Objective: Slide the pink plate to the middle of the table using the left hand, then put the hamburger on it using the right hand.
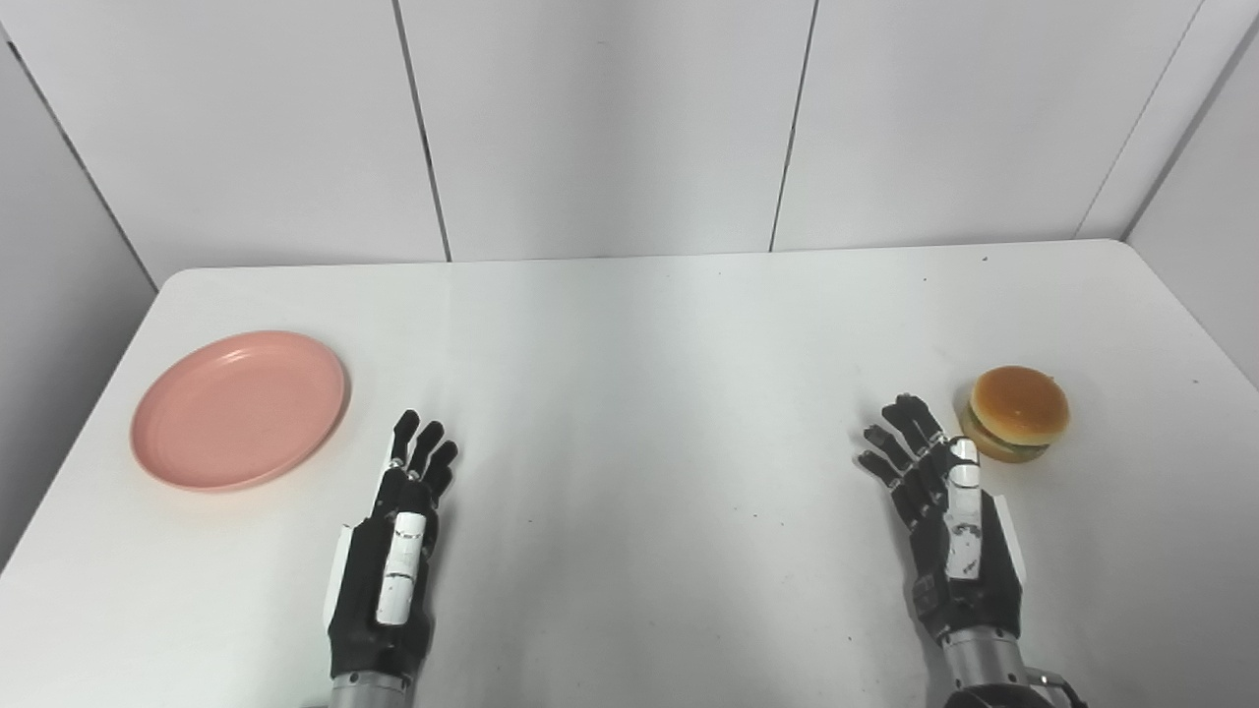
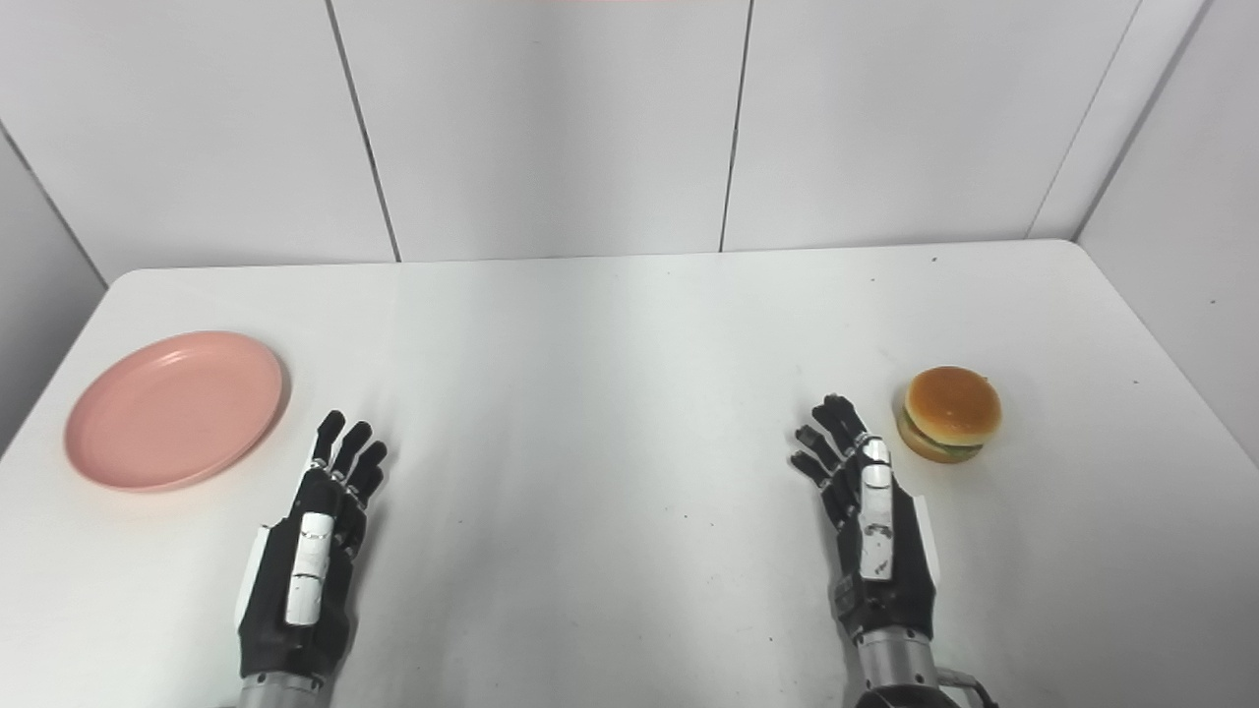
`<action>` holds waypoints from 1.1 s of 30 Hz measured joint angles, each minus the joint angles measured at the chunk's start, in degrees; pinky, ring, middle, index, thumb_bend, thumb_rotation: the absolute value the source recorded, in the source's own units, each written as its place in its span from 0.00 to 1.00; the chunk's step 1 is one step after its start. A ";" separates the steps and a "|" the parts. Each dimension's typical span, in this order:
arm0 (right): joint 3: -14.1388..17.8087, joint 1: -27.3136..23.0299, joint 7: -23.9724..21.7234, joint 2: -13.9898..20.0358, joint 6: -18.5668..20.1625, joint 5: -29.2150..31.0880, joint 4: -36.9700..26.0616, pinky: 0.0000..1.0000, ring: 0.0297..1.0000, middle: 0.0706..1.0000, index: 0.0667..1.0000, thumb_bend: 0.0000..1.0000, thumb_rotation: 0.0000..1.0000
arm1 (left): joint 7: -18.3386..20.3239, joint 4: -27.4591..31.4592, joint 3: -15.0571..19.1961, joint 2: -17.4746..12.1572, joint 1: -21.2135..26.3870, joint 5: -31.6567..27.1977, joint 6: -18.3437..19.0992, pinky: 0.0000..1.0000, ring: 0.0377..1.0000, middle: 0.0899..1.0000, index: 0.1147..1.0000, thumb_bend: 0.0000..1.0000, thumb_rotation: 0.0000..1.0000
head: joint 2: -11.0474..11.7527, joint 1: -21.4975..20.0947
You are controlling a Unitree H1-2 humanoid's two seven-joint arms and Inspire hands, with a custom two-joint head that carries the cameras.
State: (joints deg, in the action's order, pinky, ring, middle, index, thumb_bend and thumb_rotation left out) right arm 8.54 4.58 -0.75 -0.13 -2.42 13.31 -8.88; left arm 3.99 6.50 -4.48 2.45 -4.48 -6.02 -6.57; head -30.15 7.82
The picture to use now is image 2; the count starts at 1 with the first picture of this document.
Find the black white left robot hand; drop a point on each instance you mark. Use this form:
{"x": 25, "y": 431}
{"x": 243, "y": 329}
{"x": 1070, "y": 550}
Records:
{"x": 280, "y": 600}

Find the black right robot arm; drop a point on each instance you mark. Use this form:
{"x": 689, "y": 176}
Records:
{"x": 895, "y": 669}

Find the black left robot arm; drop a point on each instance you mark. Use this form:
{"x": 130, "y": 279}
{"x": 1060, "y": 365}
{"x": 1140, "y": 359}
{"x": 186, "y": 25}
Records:
{"x": 275, "y": 692}

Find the pink round plate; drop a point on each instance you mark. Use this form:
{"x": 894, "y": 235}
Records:
{"x": 172, "y": 413}

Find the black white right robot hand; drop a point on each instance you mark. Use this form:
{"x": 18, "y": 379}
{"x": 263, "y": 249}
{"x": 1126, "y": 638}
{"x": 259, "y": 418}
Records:
{"x": 890, "y": 580}

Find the toy hamburger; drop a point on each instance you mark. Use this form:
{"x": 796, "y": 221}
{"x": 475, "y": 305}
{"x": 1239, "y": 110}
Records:
{"x": 952, "y": 403}

